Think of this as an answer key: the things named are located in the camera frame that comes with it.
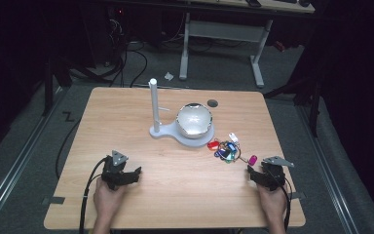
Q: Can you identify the bundle of black cables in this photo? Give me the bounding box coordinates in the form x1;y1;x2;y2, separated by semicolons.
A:
108;18;149;89

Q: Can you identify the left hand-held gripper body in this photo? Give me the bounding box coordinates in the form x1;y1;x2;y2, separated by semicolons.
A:
100;149;131;191

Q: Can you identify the key ring with coloured tags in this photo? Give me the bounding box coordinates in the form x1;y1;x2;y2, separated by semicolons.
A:
206;132;259;167

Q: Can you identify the shiny metal bowl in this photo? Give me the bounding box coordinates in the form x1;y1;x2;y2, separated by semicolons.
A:
175;102;214;140

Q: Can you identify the desk with white legs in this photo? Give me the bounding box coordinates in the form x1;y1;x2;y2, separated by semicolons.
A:
174;0;317;89

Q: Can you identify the white stand with pole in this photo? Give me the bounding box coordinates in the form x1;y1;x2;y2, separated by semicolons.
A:
148;77;215;148

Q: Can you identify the thin black floor cable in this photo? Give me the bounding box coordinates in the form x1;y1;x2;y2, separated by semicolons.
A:
55;116;83;180

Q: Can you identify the black metal stand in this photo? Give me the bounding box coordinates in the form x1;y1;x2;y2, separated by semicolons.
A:
262;61;327;138
41;53;74;118

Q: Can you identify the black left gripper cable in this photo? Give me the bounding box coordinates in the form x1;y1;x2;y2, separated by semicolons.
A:
78;156;109;234

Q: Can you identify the dark equipment box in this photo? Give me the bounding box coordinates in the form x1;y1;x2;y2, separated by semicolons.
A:
87;5;129;66

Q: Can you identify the person's right hand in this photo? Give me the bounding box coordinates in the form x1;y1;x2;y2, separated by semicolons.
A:
256;184;288;221

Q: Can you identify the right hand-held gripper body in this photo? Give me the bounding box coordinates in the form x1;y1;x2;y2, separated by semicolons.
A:
259;155;295;192

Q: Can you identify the person's left hand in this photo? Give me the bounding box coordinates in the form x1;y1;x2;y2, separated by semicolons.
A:
93;177;128;219

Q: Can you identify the metal floor rail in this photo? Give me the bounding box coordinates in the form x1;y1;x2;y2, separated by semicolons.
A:
296;105;363;234
0;87;66;228

